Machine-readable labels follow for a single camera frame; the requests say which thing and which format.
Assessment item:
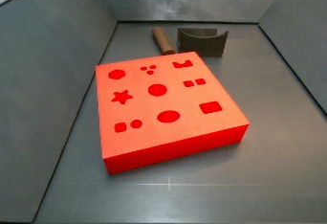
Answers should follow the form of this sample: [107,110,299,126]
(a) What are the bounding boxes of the brown oval rod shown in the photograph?
[152,27,175,55]

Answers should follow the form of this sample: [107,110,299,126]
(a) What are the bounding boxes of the red shape-sorter block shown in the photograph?
[96,53,250,173]

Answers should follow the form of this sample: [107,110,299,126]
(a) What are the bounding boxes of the dark curved fixture cradle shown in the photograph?
[178,28,228,57]

